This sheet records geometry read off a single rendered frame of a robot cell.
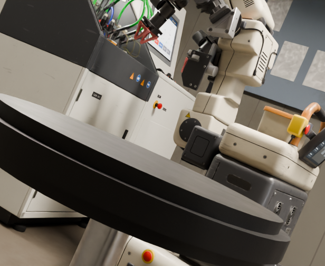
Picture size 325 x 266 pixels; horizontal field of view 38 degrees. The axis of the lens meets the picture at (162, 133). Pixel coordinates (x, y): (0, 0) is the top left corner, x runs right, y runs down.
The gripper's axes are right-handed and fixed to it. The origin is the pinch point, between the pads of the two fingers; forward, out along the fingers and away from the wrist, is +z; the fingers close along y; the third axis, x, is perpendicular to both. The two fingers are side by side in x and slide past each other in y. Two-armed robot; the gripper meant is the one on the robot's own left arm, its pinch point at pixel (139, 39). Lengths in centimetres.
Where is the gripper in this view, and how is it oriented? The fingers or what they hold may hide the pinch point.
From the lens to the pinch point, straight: 211.0
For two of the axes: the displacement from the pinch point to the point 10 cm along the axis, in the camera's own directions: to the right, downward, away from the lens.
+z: -7.1, 6.7, 2.3
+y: -4.8, -2.2, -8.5
